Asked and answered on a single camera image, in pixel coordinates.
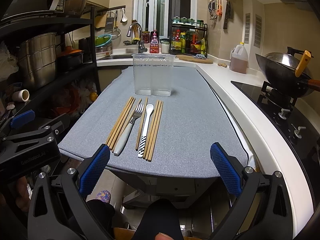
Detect wooden chopstick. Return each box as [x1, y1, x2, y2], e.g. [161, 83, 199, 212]
[107, 97, 144, 156]
[106, 96, 134, 146]
[148, 101, 163, 161]
[146, 100, 161, 161]
[109, 98, 135, 150]
[143, 100, 159, 159]
[135, 96, 148, 151]

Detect white handled steel fork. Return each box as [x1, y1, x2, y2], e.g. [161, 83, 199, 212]
[113, 102, 144, 156]

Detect clear plastic utensil holder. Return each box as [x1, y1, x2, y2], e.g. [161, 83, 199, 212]
[132, 54, 175, 96]

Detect chrome kitchen faucet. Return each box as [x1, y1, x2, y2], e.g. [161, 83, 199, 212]
[126, 21, 148, 54]

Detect person hand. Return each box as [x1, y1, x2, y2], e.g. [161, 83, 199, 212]
[155, 232, 183, 240]

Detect white cup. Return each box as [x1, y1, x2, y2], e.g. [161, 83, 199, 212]
[12, 89, 30, 102]

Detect large steel pot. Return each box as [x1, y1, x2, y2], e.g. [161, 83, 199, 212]
[18, 33, 56, 87]

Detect orange pot lid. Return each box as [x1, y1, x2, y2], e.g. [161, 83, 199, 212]
[59, 46, 83, 56]

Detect black metal shelf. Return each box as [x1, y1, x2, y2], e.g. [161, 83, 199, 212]
[1, 12, 101, 119]

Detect green and blue basins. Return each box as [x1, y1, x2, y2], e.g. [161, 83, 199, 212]
[95, 34, 112, 47]

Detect black gas stove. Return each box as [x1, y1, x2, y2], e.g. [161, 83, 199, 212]
[231, 81, 319, 177]

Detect stainless steel sink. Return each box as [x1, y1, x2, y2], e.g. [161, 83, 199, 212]
[98, 54, 133, 61]

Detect brown bowl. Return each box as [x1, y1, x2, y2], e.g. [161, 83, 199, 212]
[64, 0, 86, 18]

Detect hanging metal grater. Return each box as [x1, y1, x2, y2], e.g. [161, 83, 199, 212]
[105, 11, 115, 31]

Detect hanging white ladle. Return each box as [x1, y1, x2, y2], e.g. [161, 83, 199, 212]
[121, 8, 127, 23]

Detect red jar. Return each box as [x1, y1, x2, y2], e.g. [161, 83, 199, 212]
[142, 31, 150, 44]

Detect pink dish soap bottle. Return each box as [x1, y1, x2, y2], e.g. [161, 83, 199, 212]
[150, 30, 159, 54]

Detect black wok with lid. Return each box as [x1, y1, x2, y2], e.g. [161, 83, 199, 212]
[255, 47, 319, 98]

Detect white jar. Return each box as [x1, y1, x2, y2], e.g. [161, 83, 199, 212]
[161, 41, 170, 54]

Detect plastic oil jug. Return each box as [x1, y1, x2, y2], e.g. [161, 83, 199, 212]
[229, 42, 248, 74]

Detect ginger root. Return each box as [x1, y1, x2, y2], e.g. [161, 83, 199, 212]
[217, 63, 227, 68]

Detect round wooden cutting board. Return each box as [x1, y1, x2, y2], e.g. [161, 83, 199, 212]
[176, 55, 213, 64]

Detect black condiment rack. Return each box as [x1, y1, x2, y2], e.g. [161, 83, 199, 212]
[169, 22, 208, 56]

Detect blue dish cloth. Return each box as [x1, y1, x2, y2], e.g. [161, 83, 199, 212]
[194, 54, 207, 60]

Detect black cleaver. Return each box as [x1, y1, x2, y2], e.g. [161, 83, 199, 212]
[223, 0, 233, 30]

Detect hanging scissors and tools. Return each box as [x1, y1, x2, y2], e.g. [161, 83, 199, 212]
[208, 0, 217, 20]

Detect yellow wok spatula handle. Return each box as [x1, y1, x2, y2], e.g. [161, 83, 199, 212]
[295, 50, 312, 77]

